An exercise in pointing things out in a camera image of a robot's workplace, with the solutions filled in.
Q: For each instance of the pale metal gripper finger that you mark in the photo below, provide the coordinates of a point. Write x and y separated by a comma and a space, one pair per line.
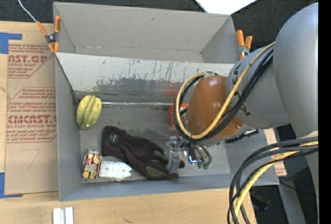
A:
173, 164
174, 143

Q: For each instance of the dark brown glove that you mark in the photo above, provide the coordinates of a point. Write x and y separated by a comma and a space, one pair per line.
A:
130, 146

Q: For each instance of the white dotted packet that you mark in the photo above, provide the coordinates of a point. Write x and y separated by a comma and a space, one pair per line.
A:
113, 170

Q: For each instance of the red and yellow small box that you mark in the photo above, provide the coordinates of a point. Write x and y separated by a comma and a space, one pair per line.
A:
91, 164

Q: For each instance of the yellow-green ribbed fruit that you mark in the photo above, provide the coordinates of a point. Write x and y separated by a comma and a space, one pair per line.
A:
88, 112

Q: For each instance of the grey metal bin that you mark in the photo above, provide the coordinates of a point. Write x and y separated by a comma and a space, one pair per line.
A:
144, 31

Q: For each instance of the brown cardboard board red print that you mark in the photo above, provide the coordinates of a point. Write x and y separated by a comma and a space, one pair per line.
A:
31, 161

